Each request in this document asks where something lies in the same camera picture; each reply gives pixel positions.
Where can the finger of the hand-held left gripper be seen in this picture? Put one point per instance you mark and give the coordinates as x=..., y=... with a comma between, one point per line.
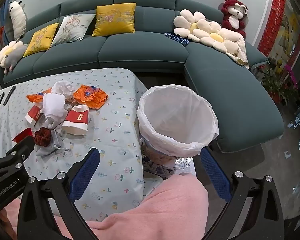
x=20, y=151

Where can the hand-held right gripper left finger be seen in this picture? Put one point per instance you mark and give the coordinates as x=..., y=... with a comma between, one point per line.
x=86, y=172

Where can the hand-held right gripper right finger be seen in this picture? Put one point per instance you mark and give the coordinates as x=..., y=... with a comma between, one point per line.
x=215, y=177

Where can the red card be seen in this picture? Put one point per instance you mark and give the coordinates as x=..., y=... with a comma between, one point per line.
x=22, y=135

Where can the dark red scrunchie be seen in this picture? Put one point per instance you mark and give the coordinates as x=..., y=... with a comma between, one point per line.
x=42, y=136

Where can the red and white paper cup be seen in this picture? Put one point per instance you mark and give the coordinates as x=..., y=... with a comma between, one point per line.
x=76, y=120
x=33, y=115

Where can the orange wrapper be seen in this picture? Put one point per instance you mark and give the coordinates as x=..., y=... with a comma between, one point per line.
x=36, y=97
x=90, y=97

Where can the white cloth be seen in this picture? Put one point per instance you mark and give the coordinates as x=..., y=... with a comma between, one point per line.
x=63, y=88
x=54, y=106

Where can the patterned trash bin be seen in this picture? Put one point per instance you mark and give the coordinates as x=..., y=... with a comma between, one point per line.
x=160, y=161

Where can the white plastic bin liner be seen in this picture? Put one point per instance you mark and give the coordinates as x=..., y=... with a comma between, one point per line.
x=175, y=110

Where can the floral tablecloth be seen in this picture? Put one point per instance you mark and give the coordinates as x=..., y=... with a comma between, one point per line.
x=115, y=120

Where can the grey plush toy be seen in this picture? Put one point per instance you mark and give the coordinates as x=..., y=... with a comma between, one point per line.
x=15, y=58

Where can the white daisy flower cushion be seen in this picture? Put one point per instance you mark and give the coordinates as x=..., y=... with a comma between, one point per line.
x=220, y=38
x=5, y=52
x=187, y=23

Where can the potted green plants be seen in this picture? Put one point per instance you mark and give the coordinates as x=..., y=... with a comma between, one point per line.
x=277, y=85

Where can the small yellow embroidered cushion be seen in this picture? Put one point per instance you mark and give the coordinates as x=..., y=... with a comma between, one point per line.
x=41, y=40

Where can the white long plush toy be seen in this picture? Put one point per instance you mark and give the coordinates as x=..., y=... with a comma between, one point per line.
x=18, y=20

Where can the teal fabric sofa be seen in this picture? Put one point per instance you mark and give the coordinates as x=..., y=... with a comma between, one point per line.
x=140, y=52

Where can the grey embroidered cushion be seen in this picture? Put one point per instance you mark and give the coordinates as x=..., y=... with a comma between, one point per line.
x=73, y=28

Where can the blue beaded mat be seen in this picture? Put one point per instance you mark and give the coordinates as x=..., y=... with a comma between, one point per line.
x=176, y=38

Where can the large yellow embroidered cushion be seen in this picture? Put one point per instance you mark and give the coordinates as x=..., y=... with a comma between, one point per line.
x=115, y=20

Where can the red and white plush bear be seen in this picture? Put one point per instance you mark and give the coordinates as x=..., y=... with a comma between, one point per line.
x=233, y=15

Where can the large wall painting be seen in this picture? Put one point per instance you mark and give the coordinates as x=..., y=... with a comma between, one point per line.
x=291, y=32

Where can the red brick wall decoration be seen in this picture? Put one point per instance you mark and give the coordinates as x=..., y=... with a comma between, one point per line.
x=275, y=17

